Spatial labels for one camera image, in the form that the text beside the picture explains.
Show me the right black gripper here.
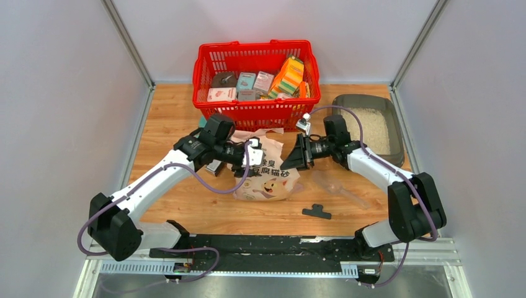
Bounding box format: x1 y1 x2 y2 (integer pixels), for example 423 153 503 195
280 133 334 173

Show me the pink cat litter bag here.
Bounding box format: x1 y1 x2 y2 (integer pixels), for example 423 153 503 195
231 129 303 201

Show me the clear plastic scoop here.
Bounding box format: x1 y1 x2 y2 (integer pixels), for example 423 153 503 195
311 170 371 210

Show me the black bag clip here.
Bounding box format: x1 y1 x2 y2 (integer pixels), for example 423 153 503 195
301 204 332 220

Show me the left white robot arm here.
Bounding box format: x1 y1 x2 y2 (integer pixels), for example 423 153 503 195
78 114 264 261

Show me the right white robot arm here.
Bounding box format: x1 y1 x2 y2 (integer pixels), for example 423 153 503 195
281 115 447 260

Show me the black rectangular box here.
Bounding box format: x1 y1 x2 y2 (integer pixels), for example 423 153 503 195
205 160 225 177

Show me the teal rectangular box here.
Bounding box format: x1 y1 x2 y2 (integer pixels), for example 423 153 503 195
198 117 207 128

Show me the pink white box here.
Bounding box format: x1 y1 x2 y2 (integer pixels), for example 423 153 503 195
207 87 237 102

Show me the teal small box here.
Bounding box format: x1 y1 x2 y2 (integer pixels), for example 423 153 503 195
236 72 257 91

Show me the grey pink small box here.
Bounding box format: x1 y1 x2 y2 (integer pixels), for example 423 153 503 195
252 71 274 95

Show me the grey litter box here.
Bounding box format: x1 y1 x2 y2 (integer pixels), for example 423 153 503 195
332 94 405 167

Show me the orange item in basket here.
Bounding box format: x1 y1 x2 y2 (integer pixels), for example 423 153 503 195
297 81 310 98

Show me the brown round tin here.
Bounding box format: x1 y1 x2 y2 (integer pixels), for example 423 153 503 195
210 71 238 88

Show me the red plastic shopping basket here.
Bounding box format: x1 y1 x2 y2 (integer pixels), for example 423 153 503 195
192 40 321 131

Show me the orange striped sponge pack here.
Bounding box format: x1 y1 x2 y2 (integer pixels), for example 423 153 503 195
268 55 305 99

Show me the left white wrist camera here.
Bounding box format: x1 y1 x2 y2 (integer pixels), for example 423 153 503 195
243 138 265 166

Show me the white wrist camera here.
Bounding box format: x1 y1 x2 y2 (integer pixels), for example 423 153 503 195
296 113 311 136
243 138 265 166

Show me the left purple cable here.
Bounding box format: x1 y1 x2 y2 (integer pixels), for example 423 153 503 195
77 140 252 294

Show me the purple cable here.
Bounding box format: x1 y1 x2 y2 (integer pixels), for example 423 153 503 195
77 140 252 294
308 105 440 288

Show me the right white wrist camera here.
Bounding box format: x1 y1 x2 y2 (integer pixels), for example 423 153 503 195
296 113 311 136

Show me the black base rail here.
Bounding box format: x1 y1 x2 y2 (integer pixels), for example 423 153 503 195
149 234 395 274

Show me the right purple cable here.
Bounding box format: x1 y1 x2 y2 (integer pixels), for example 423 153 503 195
308 105 440 288

